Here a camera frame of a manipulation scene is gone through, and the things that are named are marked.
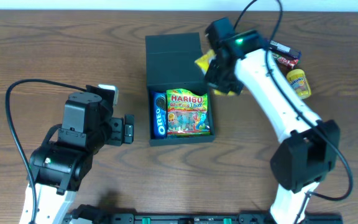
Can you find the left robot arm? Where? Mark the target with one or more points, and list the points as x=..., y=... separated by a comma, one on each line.
x=66, y=154

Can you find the yellow candy jar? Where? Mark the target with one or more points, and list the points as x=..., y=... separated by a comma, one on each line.
x=298, y=81

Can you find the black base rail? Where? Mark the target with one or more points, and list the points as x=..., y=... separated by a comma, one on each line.
x=90, y=214

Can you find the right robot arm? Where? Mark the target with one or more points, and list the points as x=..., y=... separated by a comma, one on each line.
x=306, y=151

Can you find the green red candy bar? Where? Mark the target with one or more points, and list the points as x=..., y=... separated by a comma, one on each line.
x=289, y=63

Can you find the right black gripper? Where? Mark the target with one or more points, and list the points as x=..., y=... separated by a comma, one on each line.
x=215, y=75

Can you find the black gift box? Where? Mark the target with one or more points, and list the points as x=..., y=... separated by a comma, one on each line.
x=170, y=64

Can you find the green Haribo gummy bag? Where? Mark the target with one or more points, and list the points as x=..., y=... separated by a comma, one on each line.
x=187, y=114

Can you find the dark blue chocolate bar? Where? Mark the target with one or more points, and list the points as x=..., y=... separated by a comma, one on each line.
x=284, y=50

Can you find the yellow Hacks candy bag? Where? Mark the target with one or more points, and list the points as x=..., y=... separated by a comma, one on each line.
x=205, y=60

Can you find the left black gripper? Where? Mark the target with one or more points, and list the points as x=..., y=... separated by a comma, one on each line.
x=117, y=132

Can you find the blue Oreo cookie pack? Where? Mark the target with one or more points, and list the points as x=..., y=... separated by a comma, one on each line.
x=159, y=115

